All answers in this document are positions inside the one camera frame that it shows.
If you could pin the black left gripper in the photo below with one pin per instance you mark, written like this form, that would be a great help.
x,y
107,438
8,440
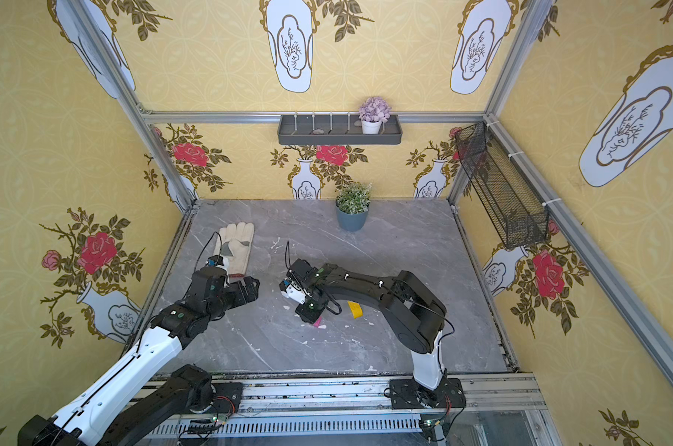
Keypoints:
x,y
244,288

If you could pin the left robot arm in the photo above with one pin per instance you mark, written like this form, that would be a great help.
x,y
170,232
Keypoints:
x,y
104,414

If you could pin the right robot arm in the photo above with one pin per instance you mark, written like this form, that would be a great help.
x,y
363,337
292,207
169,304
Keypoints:
x,y
415,315

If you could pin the beige work glove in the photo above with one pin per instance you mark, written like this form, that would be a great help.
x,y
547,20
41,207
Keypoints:
x,y
234,246

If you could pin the blue pot green plant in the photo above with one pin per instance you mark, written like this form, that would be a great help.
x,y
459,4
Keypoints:
x,y
352,206

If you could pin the purple flower white pot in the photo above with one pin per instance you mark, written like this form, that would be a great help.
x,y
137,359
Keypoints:
x,y
373,114

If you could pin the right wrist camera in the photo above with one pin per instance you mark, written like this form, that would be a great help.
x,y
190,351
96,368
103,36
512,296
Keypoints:
x,y
299,282

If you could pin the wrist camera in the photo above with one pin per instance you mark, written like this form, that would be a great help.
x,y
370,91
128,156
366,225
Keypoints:
x,y
299,282
216,261

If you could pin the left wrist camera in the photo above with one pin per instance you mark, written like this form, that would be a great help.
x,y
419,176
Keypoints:
x,y
216,261

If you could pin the grey wall shelf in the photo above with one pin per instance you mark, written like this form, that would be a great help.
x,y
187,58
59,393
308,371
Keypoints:
x,y
334,129

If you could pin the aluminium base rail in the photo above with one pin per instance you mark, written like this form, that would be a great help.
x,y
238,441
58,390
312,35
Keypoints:
x,y
480,409

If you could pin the black wire mesh basket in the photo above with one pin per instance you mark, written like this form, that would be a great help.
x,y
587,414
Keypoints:
x,y
515,210

